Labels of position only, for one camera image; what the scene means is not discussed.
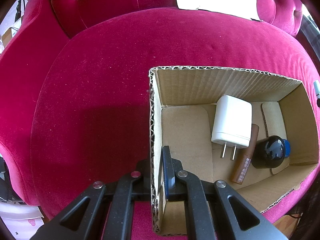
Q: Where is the brown cardboard box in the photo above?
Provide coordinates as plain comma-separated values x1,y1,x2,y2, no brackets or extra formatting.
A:
149,66,319,236

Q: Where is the blue bottle cap object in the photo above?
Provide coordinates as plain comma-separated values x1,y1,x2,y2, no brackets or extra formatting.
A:
283,139,291,158

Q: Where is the magenta velvet armchair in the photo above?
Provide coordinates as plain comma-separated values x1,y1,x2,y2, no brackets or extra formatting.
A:
1,0,319,218

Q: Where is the brown cosmetic tube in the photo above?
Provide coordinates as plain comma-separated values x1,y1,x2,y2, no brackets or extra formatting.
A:
230,124,259,185

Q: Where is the white USB wall charger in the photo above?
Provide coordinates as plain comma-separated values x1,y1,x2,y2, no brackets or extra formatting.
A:
211,95,252,160

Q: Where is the white marker pen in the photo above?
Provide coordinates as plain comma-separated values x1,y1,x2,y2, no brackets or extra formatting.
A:
313,80,320,108

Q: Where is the glossy black round device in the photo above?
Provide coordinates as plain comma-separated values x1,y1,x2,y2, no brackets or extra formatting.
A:
251,135,286,169

